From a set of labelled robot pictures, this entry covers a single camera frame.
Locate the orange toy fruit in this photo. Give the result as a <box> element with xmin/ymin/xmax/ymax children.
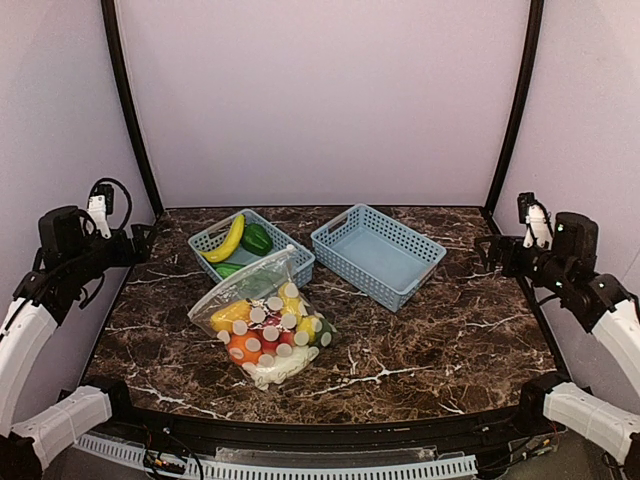
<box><xmin>227</xmin><ymin>331</ymin><xmax>262</xmax><ymax>365</ymax></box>

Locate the clear dotted zip top bag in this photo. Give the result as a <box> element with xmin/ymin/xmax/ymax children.
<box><xmin>188</xmin><ymin>245</ymin><xmax>337</xmax><ymax>390</ymax></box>

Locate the red toy strawberry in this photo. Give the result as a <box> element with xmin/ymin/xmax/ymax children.
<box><xmin>254</xmin><ymin>316</ymin><xmax>295</xmax><ymax>355</ymax></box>

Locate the yellow toy corn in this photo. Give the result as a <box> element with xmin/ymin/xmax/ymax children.
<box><xmin>278</xmin><ymin>282</ymin><xmax>307</xmax><ymax>321</ymax></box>

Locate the white toy radish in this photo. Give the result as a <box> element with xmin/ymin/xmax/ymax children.
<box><xmin>246</xmin><ymin>346</ymin><xmax>320</xmax><ymax>390</ymax></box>

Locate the yellow toy lemon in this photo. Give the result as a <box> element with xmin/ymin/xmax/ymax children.
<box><xmin>294</xmin><ymin>316</ymin><xmax>323</xmax><ymax>346</ymax></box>

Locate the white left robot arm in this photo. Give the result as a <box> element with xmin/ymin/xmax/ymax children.
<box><xmin>1</xmin><ymin>206</ymin><xmax>155</xmax><ymax>479</ymax></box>

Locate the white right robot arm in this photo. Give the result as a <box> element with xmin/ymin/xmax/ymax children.
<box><xmin>474</xmin><ymin>212</ymin><xmax>639</xmax><ymax>479</ymax></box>

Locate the yellow green toy banana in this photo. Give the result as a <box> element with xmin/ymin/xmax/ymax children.
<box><xmin>200</xmin><ymin>214</ymin><xmax>246</xmax><ymax>263</ymax></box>

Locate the green toy cucumber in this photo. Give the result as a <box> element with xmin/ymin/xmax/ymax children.
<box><xmin>211</xmin><ymin>262</ymin><xmax>245</xmax><ymax>280</ymax></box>

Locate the small blue perforated basket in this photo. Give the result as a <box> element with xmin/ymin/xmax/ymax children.
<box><xmin>188</xmin><ymin>208</ymin><xmax>315</xmax><ymax>287</ymax></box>

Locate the large blue perforated basket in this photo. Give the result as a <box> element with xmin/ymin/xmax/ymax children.
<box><xmin>311</xmin><ymin>204</ymin><xmax>447</xmax><ymax>312</ymax></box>

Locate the green toy pepper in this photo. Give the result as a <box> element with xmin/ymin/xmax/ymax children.
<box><xmin>241</xmin><ymin>223</ymin><xmax>273</xmax><ymax>256</ymax></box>

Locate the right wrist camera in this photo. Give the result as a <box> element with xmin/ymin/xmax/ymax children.
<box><xmin>517</xmin><ymin>192</ymin><xmax>553</xmax><ymax>250</ymax></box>

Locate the black front table rail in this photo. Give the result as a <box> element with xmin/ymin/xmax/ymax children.
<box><xmin>93</xmin><ymin>407</ymin><xmax>553</xmax><ymax>453</ymax></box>

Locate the white slotted cable duct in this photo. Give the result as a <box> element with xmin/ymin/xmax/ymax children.
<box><xmin>74</xmin><ymin>434</ymin><xmax>478</xmax><ymax>480</ymax></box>

